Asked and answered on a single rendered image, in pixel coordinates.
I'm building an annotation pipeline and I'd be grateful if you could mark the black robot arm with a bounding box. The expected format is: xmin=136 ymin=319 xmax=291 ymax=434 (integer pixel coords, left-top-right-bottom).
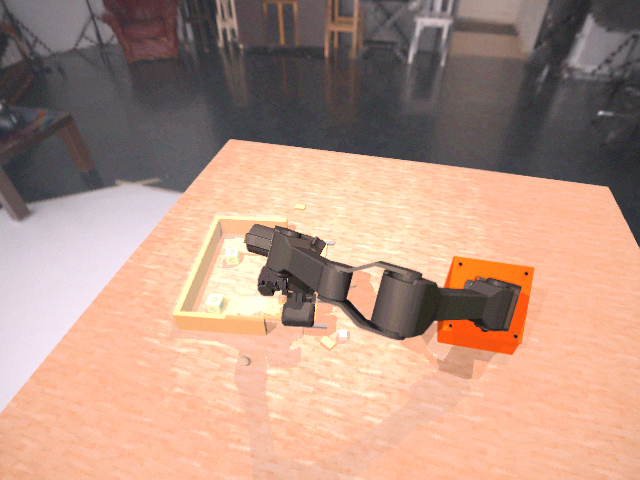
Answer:
xmin=243 ymin=223 xmax=522 ymax=340

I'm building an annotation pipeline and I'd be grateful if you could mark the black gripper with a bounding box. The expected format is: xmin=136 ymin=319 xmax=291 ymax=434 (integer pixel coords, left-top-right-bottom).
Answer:
xmin=281 ymin=275 xmax=316 ymax=328

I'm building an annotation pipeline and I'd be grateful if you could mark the orange flat bar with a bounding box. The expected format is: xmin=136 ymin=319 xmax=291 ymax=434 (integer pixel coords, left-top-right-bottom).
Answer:
xmin=320 ymin=336 xmax=336 ymax=351

